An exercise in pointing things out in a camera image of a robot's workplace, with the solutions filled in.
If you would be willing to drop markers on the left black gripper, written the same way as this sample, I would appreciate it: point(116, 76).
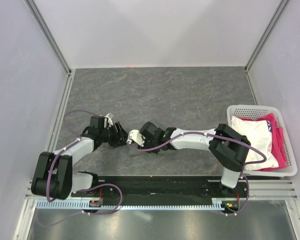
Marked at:
point(119, 139)

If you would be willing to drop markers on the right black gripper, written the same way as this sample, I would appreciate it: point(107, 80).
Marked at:
point(154, 151)

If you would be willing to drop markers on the grey cloth napkin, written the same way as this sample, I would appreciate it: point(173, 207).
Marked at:
point(134, 152)

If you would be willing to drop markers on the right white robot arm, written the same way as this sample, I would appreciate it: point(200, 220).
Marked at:
point(228, 146)

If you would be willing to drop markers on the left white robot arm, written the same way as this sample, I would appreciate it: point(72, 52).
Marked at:
point(53, 175)

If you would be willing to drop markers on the white plastic basket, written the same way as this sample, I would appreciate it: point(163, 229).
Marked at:
point(253, 112)

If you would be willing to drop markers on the white cloth in basket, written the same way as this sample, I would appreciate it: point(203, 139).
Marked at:
point(259, 133)

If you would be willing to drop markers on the pink cloth in basket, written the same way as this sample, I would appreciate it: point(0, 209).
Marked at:
point(277, 150)

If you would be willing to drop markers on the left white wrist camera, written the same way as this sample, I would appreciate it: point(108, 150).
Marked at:
point(108, 120)

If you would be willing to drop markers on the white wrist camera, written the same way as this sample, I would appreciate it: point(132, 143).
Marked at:
point(108, 120)
point(134, 136)

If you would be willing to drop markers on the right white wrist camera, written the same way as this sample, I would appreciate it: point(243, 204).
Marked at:
point(134, 136)

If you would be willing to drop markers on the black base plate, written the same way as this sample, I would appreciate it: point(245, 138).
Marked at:
point(133, 186)

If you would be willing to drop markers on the slotted cable duct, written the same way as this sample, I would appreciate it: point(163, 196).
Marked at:
point(85, 204)

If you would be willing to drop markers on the left aluminium frame post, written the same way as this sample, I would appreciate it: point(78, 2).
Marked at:
point(31, 4)

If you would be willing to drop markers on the aluminium frame post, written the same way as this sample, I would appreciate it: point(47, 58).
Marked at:
point(31, 4)
point(266, 33)

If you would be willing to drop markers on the right aluminium frame post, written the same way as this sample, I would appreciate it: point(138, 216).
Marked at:
point(266, 33)

